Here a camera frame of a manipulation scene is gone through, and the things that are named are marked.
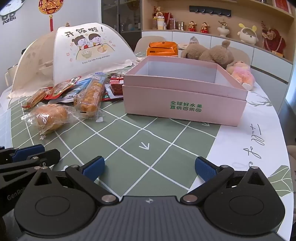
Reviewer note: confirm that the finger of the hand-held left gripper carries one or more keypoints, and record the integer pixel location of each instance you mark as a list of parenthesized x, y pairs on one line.
[(27, 151), (47, 156)]

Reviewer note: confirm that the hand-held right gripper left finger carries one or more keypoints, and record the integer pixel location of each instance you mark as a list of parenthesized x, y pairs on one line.
[(94, 167)]

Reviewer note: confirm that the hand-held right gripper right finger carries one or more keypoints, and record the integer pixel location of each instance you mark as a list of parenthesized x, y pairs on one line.
[(204, 169)]

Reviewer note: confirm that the bread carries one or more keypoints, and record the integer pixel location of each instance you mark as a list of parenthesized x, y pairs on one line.
[(49, 117)]

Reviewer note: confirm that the sandwich biscuit packet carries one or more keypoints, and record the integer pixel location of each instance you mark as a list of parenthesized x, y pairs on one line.
[(34, 98)]

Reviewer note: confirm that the pink cardboard box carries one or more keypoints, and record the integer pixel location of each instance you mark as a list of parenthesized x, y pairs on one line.
[(185, 111)]

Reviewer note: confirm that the large red snack packet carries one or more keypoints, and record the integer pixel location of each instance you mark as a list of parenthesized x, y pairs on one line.
[(60, 89)]

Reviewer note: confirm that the long waffle snack packet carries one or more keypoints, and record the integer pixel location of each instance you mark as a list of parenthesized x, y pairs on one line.
[(89, 97)]

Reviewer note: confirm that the red packet with dark strip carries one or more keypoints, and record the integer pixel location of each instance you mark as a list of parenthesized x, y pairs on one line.
[(114, 91)]

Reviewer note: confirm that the blue snack packet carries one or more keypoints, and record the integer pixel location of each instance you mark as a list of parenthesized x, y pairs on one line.
[(81, 83)]

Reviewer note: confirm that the small red white-label packet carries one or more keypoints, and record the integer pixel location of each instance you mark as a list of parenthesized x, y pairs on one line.
[(116, 77)]

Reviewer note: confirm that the green grid tablecloth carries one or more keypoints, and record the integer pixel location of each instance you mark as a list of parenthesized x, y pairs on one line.
[(143, 129)]

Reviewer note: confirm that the white bowl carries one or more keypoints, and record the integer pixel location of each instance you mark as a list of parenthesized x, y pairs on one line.
[(46, 67)]

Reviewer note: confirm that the white printed food cover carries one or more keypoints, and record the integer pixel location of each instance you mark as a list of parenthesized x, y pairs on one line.
[(76, 62)]

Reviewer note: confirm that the pink plush doll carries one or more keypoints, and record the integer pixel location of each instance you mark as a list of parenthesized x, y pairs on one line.
[(241, 75)]

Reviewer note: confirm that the brown plush toy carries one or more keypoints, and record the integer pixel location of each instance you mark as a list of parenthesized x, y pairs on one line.
[(205, 54)]

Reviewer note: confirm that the white low cabinet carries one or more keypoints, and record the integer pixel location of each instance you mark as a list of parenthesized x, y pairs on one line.
[(266, 61)]

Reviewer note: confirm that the orange box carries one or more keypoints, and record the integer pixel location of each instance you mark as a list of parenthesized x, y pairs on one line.
[(161, 47)]

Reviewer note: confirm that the white vase with flowers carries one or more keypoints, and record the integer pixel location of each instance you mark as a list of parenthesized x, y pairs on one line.
[(223, 30)]

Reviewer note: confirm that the white rabbit-ear figure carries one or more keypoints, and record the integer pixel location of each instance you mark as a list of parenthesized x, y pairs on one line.
[(247, 34)]

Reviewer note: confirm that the red seated figurine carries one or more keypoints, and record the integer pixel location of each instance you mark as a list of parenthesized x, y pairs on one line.
[(204, 27), (192, 26)]

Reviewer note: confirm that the red-brown beaded doll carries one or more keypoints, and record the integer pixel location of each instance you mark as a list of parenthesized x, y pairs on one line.
[(272, 41)]

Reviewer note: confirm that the metal cup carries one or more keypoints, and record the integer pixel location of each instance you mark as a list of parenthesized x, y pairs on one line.
[(180, 26)]

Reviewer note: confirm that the red hanging ornament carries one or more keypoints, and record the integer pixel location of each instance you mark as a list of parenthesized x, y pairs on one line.
[(48, 8)]

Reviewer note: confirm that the glass jar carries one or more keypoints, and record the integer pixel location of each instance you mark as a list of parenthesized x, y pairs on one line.
[(172, 23), (154, 23)]

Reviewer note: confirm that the glass-door cabinet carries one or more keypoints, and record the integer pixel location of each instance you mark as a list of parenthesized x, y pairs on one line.
[(120, 14)]

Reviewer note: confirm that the bear figurine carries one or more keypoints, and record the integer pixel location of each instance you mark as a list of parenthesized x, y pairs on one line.
[(159, 14)]

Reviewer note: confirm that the panda wall clock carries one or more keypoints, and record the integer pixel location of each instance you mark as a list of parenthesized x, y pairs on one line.
[(9, 8)]

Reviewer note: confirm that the wooden wall shelf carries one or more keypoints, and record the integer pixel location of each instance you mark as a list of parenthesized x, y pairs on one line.
[(242, 16)]

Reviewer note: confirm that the black hook rail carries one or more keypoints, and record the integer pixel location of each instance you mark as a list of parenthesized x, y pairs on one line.
[(208, 9)]

